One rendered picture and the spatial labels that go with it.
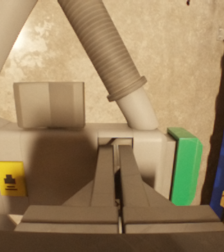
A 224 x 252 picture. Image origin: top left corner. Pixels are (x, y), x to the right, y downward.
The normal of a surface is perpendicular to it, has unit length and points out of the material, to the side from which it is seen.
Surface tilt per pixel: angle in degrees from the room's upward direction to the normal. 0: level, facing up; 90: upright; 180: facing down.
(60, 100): 39
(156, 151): 22
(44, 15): 0
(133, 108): 35
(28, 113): 6
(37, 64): 0
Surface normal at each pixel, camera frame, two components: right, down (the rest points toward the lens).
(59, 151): 0.00, 0.25
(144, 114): 0.25, 0.18
